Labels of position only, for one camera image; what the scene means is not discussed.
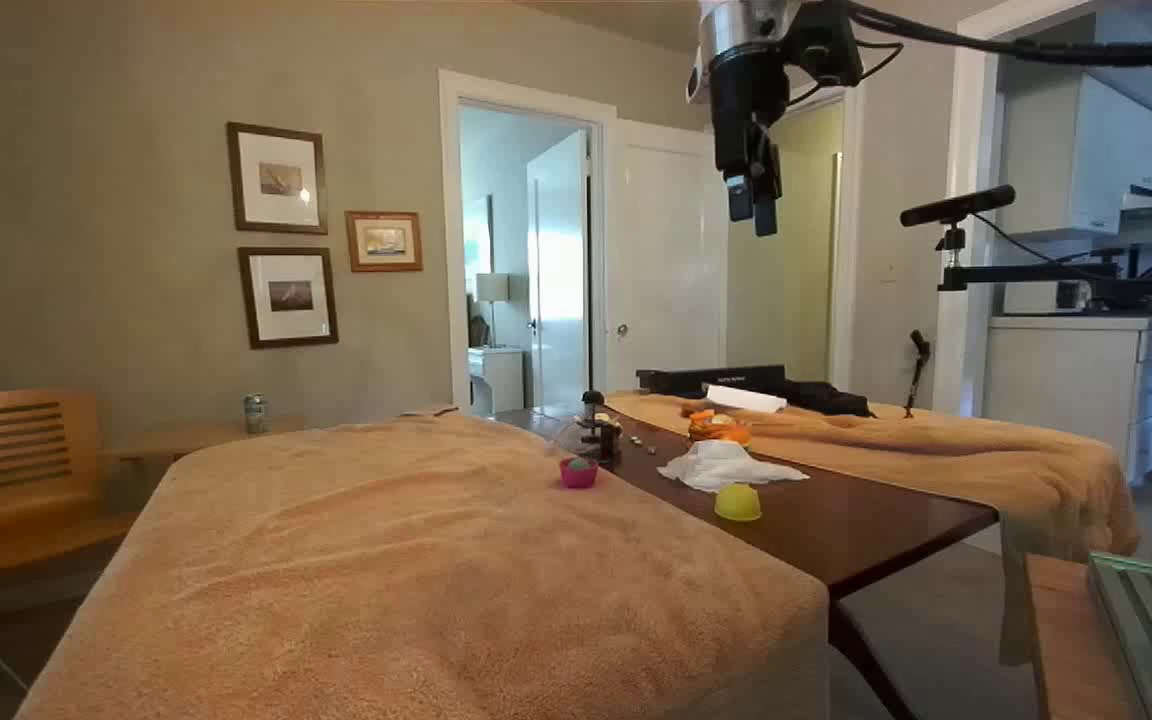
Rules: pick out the white base cabinet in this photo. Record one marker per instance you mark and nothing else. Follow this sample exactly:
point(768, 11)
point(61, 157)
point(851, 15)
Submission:
point(1070, 387)

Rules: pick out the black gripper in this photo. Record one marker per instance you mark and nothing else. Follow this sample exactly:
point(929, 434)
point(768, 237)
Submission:
point(744, 107)

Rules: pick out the small metal can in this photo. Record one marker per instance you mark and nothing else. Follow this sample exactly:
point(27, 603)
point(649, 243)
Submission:
point(254, 414)

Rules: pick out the light wooden bench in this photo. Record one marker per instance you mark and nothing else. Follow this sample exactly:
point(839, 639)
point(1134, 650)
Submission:
point(1070, 640)

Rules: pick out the white paper towel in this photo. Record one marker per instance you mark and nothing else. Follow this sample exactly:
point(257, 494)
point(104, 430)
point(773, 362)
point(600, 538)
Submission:
point(721, 464)

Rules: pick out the large tan towel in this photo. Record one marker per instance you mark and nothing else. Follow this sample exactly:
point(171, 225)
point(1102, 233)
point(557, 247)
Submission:
point(403, 572)

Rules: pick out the small wood framed picture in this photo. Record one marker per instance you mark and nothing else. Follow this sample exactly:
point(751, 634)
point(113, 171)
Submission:
point(387, 243)

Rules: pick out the flat black case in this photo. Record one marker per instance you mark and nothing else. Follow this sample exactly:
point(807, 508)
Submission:
point(678, 380)

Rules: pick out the pink plastic cup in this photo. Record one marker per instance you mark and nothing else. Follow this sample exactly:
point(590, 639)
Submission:
point(578, 474)

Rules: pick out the black camera stand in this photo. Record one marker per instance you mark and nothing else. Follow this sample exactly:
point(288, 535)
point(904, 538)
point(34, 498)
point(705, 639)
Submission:
point(1030, 278)

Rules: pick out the white door frame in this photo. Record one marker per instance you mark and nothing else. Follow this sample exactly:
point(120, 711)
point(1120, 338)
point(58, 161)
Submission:
point(450, 243)

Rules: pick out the yellow plastic bowl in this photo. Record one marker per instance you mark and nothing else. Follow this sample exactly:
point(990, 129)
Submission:
point(738, 504)

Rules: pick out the small black figure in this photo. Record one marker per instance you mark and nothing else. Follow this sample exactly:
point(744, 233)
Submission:
point(600, 434)

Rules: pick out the light wooden slatted chair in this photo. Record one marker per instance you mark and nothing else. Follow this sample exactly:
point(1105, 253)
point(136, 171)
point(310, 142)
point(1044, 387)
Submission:
point(30, 464)

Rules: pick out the small black tripod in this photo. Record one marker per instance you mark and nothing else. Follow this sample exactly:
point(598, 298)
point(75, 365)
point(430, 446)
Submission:
point(919, 365)

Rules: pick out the green tray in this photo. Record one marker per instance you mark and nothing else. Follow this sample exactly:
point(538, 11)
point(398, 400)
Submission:
point(1128, 614)

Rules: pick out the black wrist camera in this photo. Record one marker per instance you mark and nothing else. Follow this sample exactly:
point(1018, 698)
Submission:
point(824, 40)

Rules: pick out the white box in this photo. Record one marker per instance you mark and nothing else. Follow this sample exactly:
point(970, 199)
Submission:
point(744, 396)

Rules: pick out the black framed picture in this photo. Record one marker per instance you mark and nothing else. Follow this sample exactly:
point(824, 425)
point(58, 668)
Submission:
point(278, 176)
point(288, 298)

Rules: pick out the dark wooden table leg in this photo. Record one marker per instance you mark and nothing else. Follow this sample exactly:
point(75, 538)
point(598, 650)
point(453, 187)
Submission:
point(868, 663)

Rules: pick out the white inner room door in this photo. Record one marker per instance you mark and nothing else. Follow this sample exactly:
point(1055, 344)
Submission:
point(557, 267)

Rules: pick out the white panel door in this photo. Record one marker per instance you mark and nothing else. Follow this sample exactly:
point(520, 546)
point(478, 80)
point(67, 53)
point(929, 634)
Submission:
point(660, 267)

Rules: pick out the black bar camera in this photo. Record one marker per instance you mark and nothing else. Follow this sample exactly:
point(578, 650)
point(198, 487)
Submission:
point(957, 204)

